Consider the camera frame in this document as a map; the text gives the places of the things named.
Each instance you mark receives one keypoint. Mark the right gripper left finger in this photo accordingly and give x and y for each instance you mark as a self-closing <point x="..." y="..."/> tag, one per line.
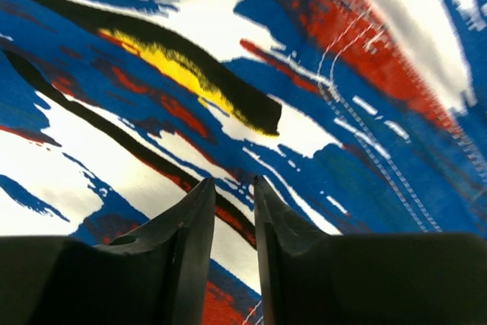
<point x="154" y="274"/>

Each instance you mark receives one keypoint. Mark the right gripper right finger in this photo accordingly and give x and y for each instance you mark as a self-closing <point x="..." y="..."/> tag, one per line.
<point x="310" y="277"/>

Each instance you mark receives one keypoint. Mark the blue patterned trousers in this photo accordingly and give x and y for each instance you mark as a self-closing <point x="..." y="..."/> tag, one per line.
<point x="363" y="115"/>

